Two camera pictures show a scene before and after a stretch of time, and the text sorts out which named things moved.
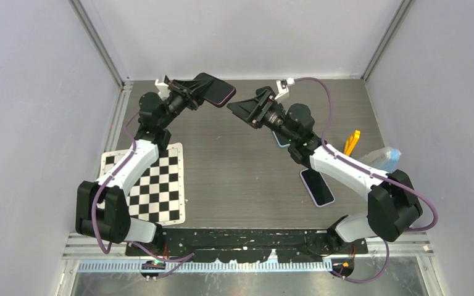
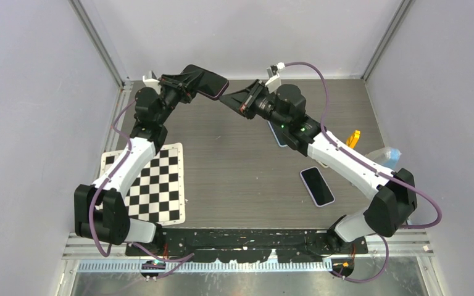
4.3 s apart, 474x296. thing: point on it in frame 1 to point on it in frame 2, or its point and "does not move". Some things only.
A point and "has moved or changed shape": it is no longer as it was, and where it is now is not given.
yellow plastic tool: x=351 y=142 does not move
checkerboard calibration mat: x=158 y=195 does not move
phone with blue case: x=282 y=140 does not move
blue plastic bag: x=385 y=159 does not move
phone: x=220 y=91 has moved or changed shape
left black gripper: x=192 y=92 to x=185 y=85
